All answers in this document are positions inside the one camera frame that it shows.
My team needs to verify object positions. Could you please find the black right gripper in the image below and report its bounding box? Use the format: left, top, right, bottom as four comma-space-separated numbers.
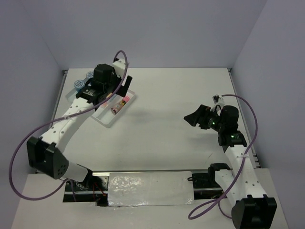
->
183, 104, 224, 132

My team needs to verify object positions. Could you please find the pink capped bottle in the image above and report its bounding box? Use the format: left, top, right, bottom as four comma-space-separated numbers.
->
111, 96, 130, 115

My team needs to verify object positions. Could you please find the blue slime jar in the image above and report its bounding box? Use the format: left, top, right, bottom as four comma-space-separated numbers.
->
73, 80, 85, 92
86, 71, 93, 79

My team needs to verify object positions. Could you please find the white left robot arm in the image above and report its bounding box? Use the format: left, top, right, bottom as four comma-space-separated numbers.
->
26, 59, 132, 190

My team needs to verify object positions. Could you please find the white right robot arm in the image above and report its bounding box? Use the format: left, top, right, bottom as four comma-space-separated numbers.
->
184, 105, 277, 229

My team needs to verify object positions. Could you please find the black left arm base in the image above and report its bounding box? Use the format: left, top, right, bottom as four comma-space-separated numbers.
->
62, 176, 109, 207

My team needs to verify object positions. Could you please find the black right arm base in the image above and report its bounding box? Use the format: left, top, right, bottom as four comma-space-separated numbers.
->
187, 172, 224, 200

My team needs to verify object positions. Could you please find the white compartment tray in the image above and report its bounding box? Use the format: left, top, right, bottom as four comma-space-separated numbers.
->
65, 85, 138, 128

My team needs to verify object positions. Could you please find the silver foil cover plate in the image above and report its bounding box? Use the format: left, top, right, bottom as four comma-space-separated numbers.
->
108, 171, 194, 207

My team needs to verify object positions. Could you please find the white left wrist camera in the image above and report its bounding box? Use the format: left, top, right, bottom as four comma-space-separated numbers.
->
112, 59, 129, 78

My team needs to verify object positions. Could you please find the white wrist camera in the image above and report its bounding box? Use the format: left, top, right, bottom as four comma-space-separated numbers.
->
112, 59, 129, 78
211, 95, 225, 113

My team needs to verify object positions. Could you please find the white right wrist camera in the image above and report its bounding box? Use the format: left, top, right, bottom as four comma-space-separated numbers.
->
211, 95, 225, 113

